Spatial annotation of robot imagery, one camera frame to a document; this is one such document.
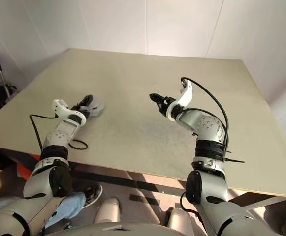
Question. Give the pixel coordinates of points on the black patterned sneaker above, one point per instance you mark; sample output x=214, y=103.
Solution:
x=93, y=195

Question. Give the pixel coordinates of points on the black zip tie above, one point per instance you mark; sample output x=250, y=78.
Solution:
x=235, y=161

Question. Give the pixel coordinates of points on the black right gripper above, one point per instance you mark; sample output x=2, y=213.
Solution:
x=167, y=103

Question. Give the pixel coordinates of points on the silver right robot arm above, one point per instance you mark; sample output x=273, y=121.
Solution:
x=206, y=125

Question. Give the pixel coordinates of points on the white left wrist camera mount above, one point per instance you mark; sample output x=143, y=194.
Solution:
x=64, y=110

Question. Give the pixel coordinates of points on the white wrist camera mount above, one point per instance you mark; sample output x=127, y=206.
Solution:
x=185, y=94
x=64, y=110

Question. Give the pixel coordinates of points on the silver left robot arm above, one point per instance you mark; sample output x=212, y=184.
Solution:
x=59, y=134

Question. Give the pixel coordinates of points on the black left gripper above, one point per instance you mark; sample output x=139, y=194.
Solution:
x=80, y=108

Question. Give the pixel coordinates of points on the orange cloth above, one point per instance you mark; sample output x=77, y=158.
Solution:
x=25, y=173

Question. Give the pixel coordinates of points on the person's blue jeans leg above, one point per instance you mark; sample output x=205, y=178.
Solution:
x=69, y=209

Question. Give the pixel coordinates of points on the beige rounded shape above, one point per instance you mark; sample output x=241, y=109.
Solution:
x=181, y=221
x=108, y=211

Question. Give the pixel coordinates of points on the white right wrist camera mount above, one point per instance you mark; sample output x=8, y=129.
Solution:
x=185, y=94

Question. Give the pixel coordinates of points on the grey robot torso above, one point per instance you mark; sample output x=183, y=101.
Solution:
x=120, y=229

